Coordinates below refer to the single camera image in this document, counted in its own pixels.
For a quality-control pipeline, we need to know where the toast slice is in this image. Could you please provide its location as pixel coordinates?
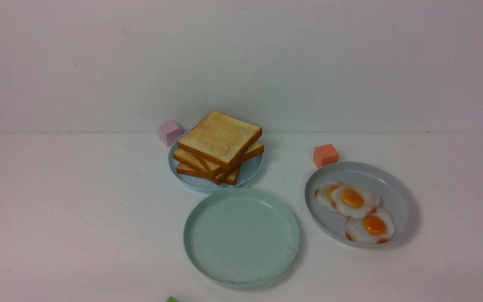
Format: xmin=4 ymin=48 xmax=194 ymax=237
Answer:
xmin=197 ymin=141 xmax=264 ymax=177
xmin=173 ymin=148 xmax=227 ymax=185
xmin=178 ymin=111 xmax=262 ymax=170
xmin=176 ymin=163 xmax=241 ymax=185

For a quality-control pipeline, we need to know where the fried egg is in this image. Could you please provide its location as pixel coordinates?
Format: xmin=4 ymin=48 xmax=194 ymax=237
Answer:
xmin=330 ymin=185 xmax=382 ymax=219
xmin=314 ymin=181 xmax=344 ymax=212
xmin=345 ymin=208 xmax=396 ymax=245

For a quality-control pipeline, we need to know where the light blue bread plate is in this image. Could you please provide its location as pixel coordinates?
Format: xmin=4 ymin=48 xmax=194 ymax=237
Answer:
xmin=168 ymin=143 xmax=263 ymax=194

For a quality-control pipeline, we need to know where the pink cube block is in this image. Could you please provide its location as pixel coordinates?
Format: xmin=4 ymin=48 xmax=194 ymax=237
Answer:
xmin=158 ymin=120 xmax=183 ymax=147

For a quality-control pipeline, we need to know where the orange cube block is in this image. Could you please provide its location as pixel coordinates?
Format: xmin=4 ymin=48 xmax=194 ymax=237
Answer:
xmin=313 ymin=144 xmax=340 ymax=169

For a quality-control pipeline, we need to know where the mint green centre plate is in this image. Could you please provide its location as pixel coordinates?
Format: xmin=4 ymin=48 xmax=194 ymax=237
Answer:
xmin=183 ymin=187 xmax=301 ymax=287

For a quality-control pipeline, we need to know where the grey egg plate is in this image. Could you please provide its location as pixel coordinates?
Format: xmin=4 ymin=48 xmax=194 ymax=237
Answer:
xmin=304 ymin=162 xmax=418 ymax=249

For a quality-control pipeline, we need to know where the green block at edge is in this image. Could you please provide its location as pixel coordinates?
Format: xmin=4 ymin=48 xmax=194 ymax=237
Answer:
xmin=165 ymin=296 xmax=179 ymax=302

